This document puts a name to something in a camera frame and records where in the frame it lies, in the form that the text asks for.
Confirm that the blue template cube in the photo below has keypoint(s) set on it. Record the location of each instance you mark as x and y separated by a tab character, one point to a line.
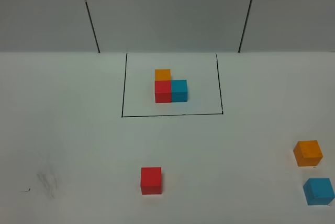
179	91

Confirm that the red template cube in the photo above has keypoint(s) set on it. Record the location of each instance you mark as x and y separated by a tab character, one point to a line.
163	92

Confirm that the orange template cube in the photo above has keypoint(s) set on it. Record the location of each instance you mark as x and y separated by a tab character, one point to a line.
162	74

